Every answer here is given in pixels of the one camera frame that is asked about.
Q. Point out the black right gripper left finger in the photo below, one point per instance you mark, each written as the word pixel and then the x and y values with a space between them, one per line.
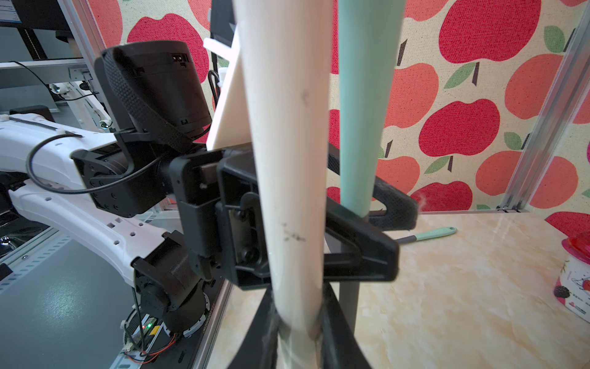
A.
pixel 259 347

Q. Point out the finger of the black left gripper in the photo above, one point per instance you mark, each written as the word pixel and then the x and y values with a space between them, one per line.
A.
pixel 400 215
pixel 366 254

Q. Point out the red lid small cup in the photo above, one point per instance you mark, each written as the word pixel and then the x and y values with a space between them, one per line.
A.
pixel 572 286

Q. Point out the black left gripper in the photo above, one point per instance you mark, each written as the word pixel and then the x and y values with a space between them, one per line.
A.
pixel 220 209

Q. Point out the white utensil rack stand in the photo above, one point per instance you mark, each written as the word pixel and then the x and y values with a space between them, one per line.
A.
pixel 286 48

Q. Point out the aluminium frame post left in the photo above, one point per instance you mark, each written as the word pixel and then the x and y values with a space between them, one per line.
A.
pixel 560 107

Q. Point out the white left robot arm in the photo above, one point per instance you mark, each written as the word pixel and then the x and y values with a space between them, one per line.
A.
pixel 170 214

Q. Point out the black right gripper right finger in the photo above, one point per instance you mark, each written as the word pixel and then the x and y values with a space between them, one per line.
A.
pixel 339 348

